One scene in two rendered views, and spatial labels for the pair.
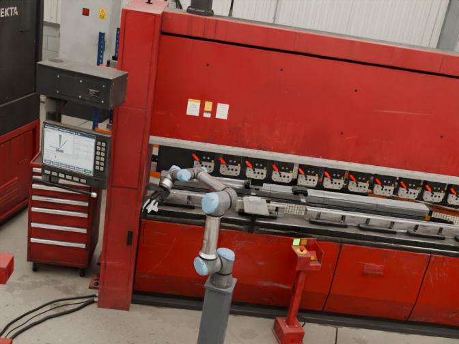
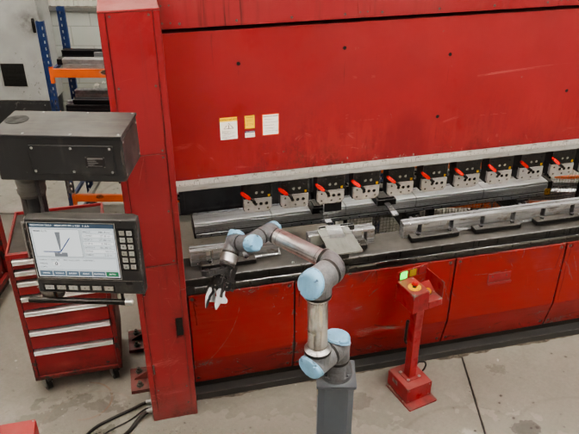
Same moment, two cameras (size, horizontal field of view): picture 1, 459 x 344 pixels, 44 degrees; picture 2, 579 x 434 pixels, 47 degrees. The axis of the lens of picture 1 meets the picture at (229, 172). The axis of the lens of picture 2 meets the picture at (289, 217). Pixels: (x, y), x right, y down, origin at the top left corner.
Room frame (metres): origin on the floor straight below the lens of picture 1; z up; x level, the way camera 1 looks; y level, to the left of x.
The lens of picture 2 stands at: (0.92, 0.49, 2.92)
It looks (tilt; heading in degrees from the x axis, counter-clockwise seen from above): 30 degrees down; 352
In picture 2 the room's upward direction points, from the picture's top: straight up
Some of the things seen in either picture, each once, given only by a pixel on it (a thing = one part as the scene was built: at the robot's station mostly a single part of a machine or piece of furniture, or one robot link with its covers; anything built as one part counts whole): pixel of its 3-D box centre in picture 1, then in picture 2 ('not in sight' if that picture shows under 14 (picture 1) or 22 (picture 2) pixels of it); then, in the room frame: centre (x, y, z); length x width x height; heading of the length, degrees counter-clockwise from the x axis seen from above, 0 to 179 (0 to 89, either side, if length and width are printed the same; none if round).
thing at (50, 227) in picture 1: (65, 211); (71, 300); (4.30, 1.30, 0.50); 0.50 x 0.50 x 1.00; 5
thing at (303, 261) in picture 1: (305, 254); (420, 288); (3.78, -0.66, 0.75); 0.20 x 0.16 x 0.18; 109
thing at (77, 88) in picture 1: (78, 132); (80, 217); (3.45, 0.99, 1.53); 0.51 x 0.25 x 0.85; 79
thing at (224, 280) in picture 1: (222, 275); (336, 364); (3.17, -0.06, 0.82); 0.15 x 0.15 x 0.10
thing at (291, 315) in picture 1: (296, 295); (414, 339); (3.78, -0.66, 0.39); 0.05 x 0.05 x 0.54; 19
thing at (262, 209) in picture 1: (255, 205); (339, 240); (3.95, -0.24, 1.00); 0.26 x 0.18 x 0.01; 5
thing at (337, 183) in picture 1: (332, 176); (431, 174); (4.14, -0.79, 1.26); 0.15 x 0.09 x 0.17; 95
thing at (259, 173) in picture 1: (256, 166); (328, 186); (4.09, -0.20, 1.26); 0.15 x 0.09 x 0.17; 95
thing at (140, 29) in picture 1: (132, 155); (151, 208); (4.18, 0.77, 1.15); 0.85 x 0.25 x 2.30; 5
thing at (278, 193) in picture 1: (297, 196); (379, 203); (4.43, -0.59, 0.93); 2.30 x 0.14 x 0.10; 95
